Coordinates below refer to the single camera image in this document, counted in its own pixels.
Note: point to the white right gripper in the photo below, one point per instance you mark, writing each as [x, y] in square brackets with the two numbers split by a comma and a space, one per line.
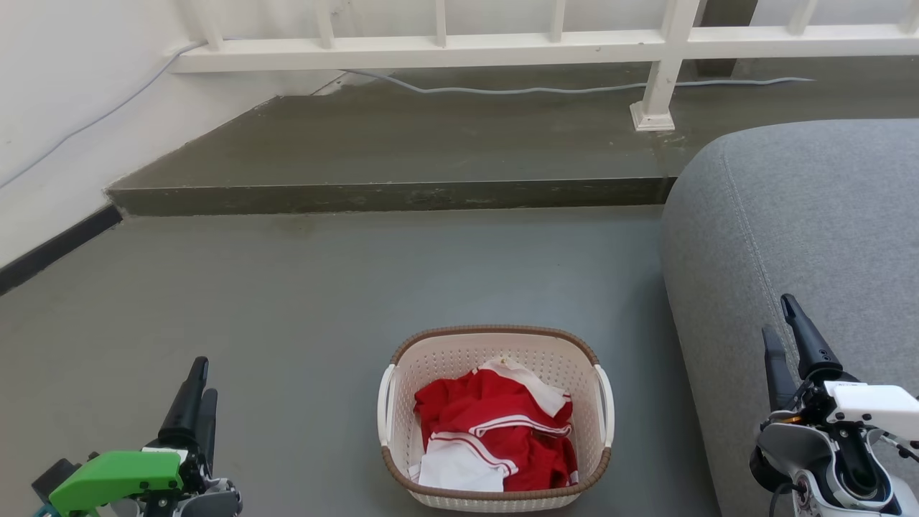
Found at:
[865, 402]

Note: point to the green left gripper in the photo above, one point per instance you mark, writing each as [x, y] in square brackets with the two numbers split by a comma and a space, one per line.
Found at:
[115, 477]

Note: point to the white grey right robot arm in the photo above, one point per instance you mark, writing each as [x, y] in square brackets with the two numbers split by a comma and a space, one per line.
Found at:
[826, 459]

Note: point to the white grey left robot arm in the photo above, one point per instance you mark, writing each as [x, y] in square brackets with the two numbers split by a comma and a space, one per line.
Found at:
[215, 500]

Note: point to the cream perforated laundry basket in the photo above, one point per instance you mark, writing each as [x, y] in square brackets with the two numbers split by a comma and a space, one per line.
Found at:
[495, 345]

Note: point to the grey fabric sofa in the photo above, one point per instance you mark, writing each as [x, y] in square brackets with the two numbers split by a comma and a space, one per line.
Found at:
[804, 230]

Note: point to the black skirting board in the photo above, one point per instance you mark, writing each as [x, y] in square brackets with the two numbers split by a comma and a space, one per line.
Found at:
[57, 248]

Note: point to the red and white garment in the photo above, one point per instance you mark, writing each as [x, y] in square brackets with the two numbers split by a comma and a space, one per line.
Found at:
[495, 424]

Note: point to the dark grey pillar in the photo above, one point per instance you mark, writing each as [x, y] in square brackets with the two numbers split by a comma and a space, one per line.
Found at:
[725, 29]

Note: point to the white railing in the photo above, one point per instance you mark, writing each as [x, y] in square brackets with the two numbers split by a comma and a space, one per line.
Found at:
[445, 52]

